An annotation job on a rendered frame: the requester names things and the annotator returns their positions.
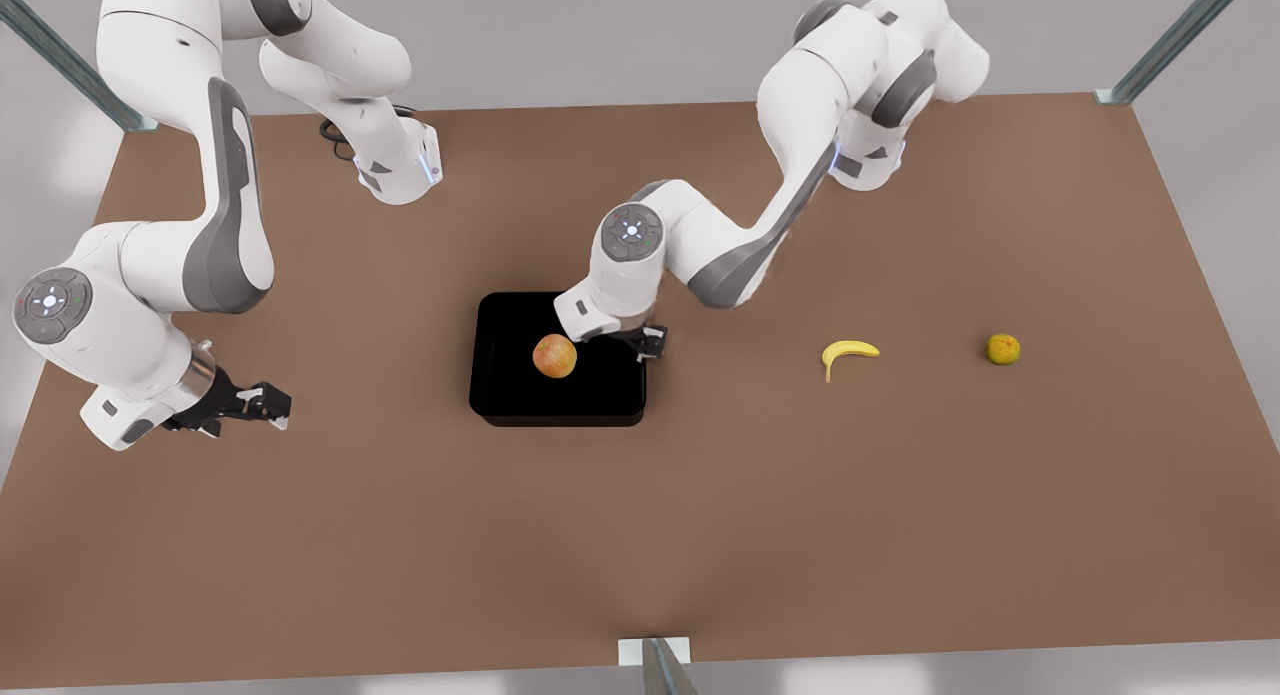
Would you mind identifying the red yellow apple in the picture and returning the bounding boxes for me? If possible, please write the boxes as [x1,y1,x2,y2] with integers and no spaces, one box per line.
[532,334,579,380]

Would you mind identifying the black square tray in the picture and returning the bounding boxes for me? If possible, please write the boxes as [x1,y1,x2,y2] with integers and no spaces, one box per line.
[469,292,649,428]

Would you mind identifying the yellow banana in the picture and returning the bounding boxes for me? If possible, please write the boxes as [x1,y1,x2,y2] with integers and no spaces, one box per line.
[822,340,882,384]

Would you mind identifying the black cable loop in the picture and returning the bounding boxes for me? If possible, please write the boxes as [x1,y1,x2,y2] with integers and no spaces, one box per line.
[319,104,417,163]

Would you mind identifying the silver frame post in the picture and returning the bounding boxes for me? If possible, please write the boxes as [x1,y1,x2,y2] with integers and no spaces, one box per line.
[1095,0,1259,106]
[618,636,701,695]
[0,0,159,134]

